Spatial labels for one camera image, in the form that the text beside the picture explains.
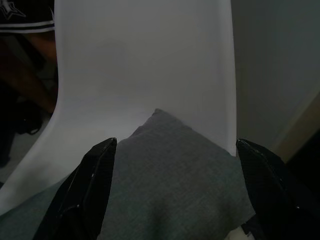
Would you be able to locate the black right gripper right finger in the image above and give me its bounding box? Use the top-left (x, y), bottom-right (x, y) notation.
top-left (235, 138), bottom-right (320, 240)

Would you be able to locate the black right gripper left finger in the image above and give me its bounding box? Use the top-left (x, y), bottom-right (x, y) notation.
top-left (32, 136), bottom-right (118, 240)

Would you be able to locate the white plastic chair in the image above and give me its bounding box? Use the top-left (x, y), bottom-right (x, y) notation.
top-left (0, 0), bottom-right (238, 213)

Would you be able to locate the grey fabric cushion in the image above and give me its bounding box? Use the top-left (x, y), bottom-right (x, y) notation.
top-left (0, 107), bottom-right (257, 240)

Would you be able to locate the black cloth with white stripes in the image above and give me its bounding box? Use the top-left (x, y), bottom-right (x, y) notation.
top-left (0, 0), bottom-right (55, 33)

